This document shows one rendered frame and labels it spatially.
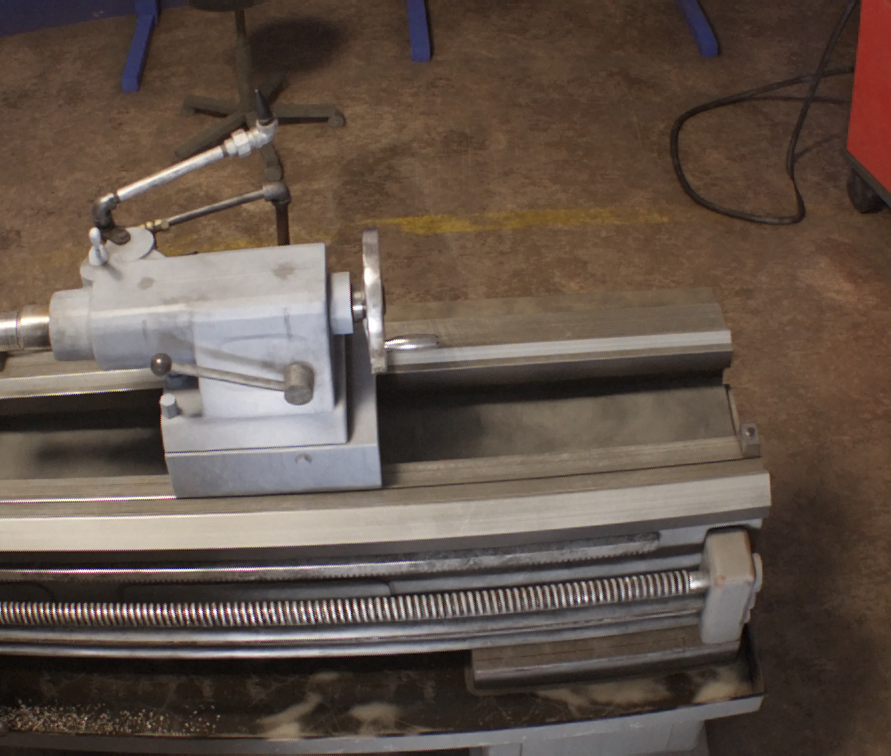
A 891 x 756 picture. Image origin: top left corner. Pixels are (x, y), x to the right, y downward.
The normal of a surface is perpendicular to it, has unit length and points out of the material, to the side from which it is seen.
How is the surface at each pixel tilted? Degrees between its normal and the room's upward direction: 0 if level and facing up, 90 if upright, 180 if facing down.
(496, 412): 17
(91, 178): 0
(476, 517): 36
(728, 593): 90
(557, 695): 0
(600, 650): 0
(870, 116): 90
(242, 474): 90
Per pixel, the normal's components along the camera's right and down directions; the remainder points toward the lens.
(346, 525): 0.01, -0.17
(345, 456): 0.07, 0.69
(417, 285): -0.03, -0.71
